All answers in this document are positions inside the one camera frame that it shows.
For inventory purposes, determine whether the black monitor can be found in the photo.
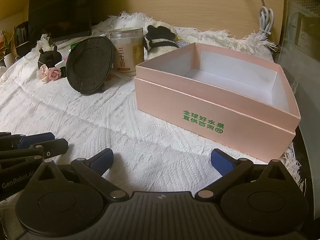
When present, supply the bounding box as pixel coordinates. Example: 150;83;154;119
27;0;93;43

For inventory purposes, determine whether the pink cardboard box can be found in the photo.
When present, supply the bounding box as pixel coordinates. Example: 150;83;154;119
134;42;301;164

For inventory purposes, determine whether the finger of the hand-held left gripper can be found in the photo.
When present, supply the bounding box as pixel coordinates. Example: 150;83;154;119
0;131;56;150
0;138;69;172

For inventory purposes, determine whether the white power cable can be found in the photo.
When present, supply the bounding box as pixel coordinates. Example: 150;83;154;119
245;0;275;37

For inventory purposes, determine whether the black and white knit toy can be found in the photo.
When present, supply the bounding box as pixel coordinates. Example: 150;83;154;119
143;25;180;55

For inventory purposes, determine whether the clear jar silver lid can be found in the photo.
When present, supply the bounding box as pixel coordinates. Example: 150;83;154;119
109;27;145;77

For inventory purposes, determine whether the small potted plant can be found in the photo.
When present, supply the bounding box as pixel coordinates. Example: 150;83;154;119
0;30;17;68

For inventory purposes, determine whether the black mesh oval pouch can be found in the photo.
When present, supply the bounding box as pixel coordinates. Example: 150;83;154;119
65;36;116;95

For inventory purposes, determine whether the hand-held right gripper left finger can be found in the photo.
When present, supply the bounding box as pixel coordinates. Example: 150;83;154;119
37;148;128;202

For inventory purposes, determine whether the glass panel computer case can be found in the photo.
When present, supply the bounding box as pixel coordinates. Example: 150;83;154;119
275;0;320;155

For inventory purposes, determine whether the pink rose hair accessory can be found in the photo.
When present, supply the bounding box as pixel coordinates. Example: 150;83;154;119
39;65;63;82

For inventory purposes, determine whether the small black plush figure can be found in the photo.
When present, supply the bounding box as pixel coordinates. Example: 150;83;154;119
37;45;60;69

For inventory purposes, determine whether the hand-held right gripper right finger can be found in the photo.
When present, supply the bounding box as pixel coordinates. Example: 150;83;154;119
194;148;288;200

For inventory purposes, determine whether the white fringed textured cloth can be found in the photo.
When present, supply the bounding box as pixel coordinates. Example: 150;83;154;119
0;11;305;205

